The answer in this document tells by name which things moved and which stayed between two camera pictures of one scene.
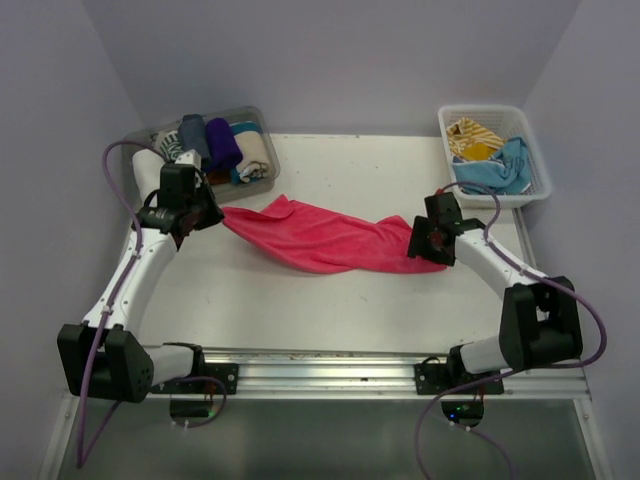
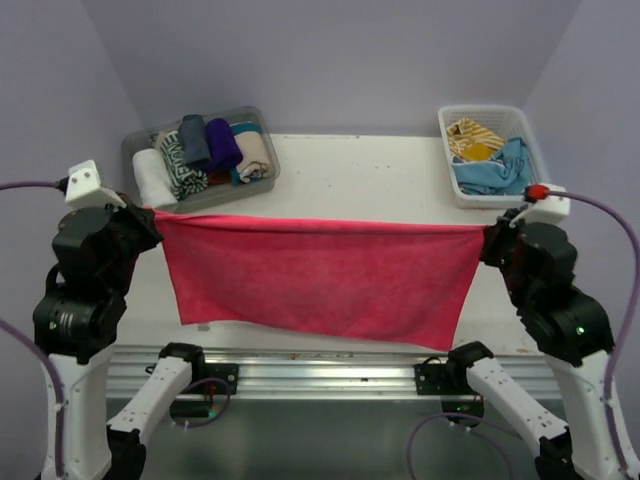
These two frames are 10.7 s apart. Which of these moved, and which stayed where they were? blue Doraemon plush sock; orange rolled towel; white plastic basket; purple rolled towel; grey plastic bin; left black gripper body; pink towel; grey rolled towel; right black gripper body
Moved: pink towel; left black gripper body; right black gripper body
Stayed: grey plastic bin; blue Doraemon plush sock; white plastic basket; orange rolled towel; grey rolled towel; purple rolled towel
